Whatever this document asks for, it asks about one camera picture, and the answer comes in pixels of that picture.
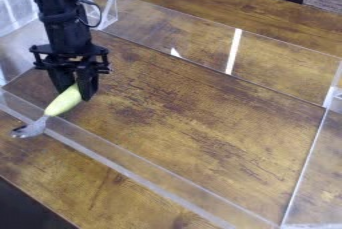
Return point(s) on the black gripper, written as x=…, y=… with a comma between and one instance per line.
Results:
x=93, y=55

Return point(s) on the green handled metal spoon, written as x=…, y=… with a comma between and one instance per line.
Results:
x=62, y=104

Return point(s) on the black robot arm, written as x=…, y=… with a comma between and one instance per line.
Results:
x=66, y=24

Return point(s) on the clear acrylic corner bracket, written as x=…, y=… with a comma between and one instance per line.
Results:
x=102, y=16

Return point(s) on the clear acrylic enclosure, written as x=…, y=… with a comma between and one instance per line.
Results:
x=213, y=133

